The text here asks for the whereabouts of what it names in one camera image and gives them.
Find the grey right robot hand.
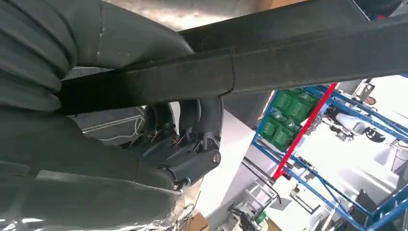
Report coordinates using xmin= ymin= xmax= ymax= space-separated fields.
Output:
xmin=0 ymin=0 xmax=224 ymax=221

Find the red floor stripe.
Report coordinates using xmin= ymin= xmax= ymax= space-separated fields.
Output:
xmin=273 ymin=82 xmax=338 ymax=181

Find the white cable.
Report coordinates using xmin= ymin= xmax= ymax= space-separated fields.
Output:
xmin=91 ymin=115 xmax=145 ymax=143

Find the shiny silver film wrap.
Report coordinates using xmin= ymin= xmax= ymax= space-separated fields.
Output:
xmin=0 ymin=169 xmax=186 ymax=231

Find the white and black robot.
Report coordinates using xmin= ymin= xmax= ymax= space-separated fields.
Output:
xmin=331 ymin=111 xmax=387 ymax=144

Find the green plastic crate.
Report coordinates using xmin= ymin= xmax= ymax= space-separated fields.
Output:
xmin=288 ymin=95 xmax=318 ymax=124
xmin=260 ymin=115 xmax=282 ymax=141
xmin=273 ymin=90 xmax=301 ymax=113
xmin=271 ymin=125 xmax=296 ymax=151

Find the brown cardboard box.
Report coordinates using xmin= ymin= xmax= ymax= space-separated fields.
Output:
xmin=186 ymin=211 xmax=210 ymax=231

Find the blue rack with green crates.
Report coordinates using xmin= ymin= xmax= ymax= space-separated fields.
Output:
xmin=251 ymin=74 xmax=408 ymax=231

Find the black bent tube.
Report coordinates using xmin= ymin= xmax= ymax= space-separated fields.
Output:
xmin=241 ymin=158 xmax=282 ymax=205

